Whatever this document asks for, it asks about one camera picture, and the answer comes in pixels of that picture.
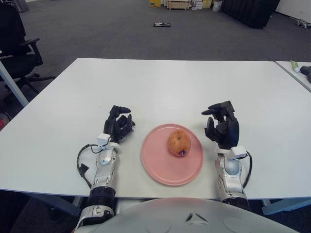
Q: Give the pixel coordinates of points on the grey-blue table leg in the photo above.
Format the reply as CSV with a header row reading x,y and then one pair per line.
x,y
12,82

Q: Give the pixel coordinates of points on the white bag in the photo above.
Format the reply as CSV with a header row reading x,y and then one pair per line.
x,y
217,5

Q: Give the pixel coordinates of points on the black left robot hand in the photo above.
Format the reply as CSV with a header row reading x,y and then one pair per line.
x,y
113,127

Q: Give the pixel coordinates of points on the stacked cardboard boxes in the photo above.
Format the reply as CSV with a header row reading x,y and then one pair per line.
x,y
201,3

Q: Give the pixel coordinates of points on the dark table crossbeam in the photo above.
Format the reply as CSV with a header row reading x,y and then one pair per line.
x,y
56,201

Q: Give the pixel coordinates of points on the black handheld controller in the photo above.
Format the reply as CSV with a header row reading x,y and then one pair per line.
x,y
306,70

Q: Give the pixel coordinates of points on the grey robot torso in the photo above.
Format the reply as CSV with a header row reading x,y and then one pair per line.
x,y
158,216

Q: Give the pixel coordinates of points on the grey floor object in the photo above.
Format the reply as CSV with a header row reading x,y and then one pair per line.
x,y
302,23

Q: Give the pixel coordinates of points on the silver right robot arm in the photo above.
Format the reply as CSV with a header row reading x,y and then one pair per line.
x,y
230,174

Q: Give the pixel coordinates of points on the black office chair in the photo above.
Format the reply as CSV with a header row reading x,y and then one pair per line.
x,y
14,48

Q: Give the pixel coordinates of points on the green and white tube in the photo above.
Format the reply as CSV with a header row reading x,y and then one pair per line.
x,y
295,66

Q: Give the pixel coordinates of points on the wooden crate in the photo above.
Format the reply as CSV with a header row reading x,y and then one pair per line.
x,y
179,4

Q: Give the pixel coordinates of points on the small flat black floor item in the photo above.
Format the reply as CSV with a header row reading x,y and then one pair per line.
x,y
162,24

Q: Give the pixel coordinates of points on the black fabric partition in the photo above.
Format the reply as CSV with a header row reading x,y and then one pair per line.
x,y
250,12

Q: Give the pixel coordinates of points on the pink round plate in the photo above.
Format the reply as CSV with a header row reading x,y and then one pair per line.
x,y
158,167

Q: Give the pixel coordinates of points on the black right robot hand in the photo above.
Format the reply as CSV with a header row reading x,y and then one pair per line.
x,y
228,131

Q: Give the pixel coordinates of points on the orange-red apple with sticker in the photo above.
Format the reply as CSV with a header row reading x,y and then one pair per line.
x,y
177,143

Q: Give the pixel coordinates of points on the red floor object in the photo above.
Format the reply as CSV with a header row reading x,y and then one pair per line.
x,y
3,121

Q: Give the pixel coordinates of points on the yellow box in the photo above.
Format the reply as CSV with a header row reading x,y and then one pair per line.
x,y
155,3

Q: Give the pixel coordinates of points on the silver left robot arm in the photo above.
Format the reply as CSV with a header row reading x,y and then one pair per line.
x,y
104,167

